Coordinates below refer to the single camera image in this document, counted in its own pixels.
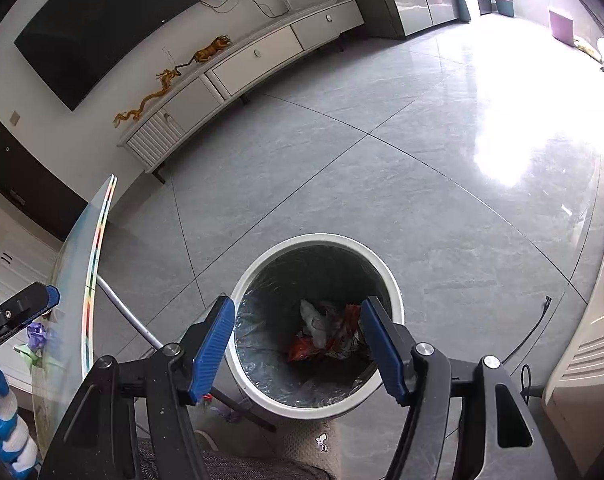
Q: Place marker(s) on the small purple plastic bag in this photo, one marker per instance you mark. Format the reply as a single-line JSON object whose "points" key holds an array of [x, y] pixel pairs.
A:
{"points": [[37, 332]]}

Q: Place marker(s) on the wall switch panel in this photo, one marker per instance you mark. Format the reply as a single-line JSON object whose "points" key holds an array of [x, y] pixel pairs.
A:
{"points": [[15, 118]]}

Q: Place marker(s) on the purple bin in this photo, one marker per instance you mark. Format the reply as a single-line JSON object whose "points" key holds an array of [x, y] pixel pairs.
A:
{"points": [[561, 24]]}

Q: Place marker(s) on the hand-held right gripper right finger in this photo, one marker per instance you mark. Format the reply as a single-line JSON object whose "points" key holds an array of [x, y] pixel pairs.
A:
{"points": [[381, 350]]}

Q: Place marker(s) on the dark teal bin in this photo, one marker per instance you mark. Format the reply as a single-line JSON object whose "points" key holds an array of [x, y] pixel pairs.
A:
{"points": [[504, 4]]}

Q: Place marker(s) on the grey mesh slipper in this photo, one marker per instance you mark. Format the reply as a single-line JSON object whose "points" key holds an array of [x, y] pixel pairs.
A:
{"points": [[307, 440]]}

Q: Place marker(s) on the dark brown entrance door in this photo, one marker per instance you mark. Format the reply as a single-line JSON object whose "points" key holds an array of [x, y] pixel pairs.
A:
{"points": [[27, 180]]}

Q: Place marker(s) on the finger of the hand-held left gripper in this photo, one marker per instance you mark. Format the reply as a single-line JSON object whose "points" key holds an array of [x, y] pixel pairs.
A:
{"points": [[19, 310]]}

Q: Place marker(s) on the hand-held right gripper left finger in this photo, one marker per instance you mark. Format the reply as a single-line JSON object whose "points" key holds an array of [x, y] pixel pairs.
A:
{"points": [[212, 345]]}

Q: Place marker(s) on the person's grey trouser leg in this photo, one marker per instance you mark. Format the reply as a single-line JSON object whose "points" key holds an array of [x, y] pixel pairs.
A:
{"points": [[232, 462]]}

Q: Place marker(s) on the golden tiger figurine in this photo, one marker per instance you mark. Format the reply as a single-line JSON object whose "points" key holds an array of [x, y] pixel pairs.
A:
{"points": [[212, 49]]}

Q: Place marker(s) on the red snack packet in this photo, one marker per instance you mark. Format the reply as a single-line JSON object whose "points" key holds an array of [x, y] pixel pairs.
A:
{"points": [[304, 349]]}

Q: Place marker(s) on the brown snack bag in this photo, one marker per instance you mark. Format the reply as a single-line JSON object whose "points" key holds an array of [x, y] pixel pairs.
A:
{"points": [[349, 327]]}

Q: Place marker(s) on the white round trash bin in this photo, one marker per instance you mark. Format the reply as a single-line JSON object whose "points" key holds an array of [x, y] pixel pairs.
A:
{"points": [[327, 240]]}

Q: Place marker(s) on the white printed plastic bag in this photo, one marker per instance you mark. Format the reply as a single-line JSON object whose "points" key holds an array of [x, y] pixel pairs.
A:
{"points": [[312, 320]]}

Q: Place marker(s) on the black wall television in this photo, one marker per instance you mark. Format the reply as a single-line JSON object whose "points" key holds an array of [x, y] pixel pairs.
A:
{"points": [[132, 20]]}

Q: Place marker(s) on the golden dragon figurine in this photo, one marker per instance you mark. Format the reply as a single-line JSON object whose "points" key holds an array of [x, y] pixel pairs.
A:
{"points": [[142, 107], [174, 75]]}

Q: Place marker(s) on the yellow cloth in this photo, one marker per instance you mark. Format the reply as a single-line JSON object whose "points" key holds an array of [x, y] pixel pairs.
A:
{"points": [[587, 49]]}

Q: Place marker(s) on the white ribbed cabinet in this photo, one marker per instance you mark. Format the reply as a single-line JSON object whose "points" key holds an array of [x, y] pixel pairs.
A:
{"points": [[591, 360]]}

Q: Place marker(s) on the landscape printed table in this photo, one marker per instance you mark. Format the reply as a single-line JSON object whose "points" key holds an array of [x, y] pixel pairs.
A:
{"points": [[72, 270]]}

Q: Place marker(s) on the white television stand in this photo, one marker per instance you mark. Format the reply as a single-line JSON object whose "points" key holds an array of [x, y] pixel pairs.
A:
{"points": [[252, 65]]}

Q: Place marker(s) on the green wrapper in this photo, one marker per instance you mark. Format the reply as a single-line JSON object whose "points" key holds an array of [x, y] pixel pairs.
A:
{"points": [[26, 355]]}

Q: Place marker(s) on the white lower shoe cabinet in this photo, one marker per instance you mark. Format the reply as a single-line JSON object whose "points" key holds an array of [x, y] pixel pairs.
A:
{"points": [[12, 270]]}

